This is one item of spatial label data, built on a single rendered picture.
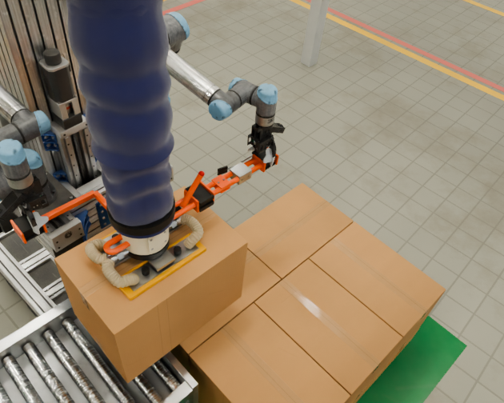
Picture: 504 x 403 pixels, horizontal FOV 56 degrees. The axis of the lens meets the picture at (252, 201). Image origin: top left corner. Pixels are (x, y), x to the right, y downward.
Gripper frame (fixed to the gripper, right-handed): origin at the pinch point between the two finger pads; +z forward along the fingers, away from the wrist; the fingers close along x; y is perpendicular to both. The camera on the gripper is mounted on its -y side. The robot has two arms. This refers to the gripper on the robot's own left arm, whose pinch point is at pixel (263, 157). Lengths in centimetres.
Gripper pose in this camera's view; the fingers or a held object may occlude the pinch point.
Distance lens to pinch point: 200.9
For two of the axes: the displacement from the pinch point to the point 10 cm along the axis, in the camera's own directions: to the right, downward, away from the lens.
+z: -0.7, 6.8, 7.3
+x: 6.9, 5.6, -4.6
